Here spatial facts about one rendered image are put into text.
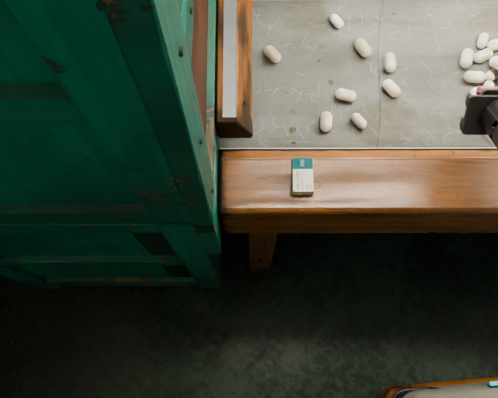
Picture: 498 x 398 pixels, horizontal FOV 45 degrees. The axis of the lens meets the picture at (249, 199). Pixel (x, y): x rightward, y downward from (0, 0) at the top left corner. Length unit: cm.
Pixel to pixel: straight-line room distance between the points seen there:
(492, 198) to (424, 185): 11
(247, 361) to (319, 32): 95
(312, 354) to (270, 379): 14
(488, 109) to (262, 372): 103
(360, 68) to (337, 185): 24
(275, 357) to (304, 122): 84
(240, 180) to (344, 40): 34
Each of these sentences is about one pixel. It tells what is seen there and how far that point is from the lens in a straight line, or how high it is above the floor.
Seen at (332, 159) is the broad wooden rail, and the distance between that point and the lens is 104.
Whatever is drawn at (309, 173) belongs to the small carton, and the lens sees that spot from 101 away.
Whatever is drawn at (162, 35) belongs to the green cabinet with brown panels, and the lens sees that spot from 40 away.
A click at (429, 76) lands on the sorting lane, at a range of 116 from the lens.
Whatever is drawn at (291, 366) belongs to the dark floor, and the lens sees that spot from 175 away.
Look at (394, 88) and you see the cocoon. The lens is 111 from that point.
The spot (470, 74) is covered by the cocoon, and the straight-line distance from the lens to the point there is 116.
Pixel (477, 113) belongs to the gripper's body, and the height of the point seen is 88.
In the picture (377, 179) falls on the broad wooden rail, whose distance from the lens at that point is 104.
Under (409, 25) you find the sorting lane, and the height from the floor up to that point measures 74.
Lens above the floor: 174
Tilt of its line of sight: 75 degrees down
